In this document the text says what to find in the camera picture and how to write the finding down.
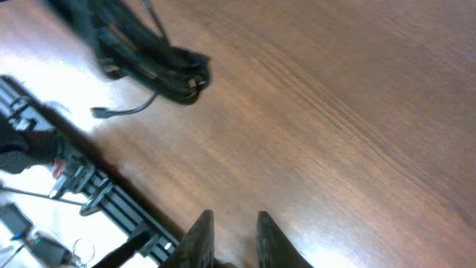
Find black cable small plug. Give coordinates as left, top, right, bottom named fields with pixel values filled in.
left=143, top=0, right=170, bottom=45

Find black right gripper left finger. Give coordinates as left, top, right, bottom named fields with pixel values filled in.
left=160, top=209, right=215, bottom=268

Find black cable gold plugs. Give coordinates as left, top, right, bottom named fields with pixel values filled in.
left=47, top=0, right=212, bottom=105

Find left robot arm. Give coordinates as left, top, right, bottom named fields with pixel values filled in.
left=1, top=115, right=65, bottom=174

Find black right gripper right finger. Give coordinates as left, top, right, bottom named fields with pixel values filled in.
left=256, top=211, right=312, bottom=268

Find black device on floor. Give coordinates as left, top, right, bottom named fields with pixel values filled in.
left=1, top=202, right=33, bottom=240

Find aluminium frame rail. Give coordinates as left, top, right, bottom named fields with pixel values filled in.
left=1, top=75, right=179, bottom=266

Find black cable white-tipped plug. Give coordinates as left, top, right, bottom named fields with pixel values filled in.
left=90, top=93, right=158, bottom=119

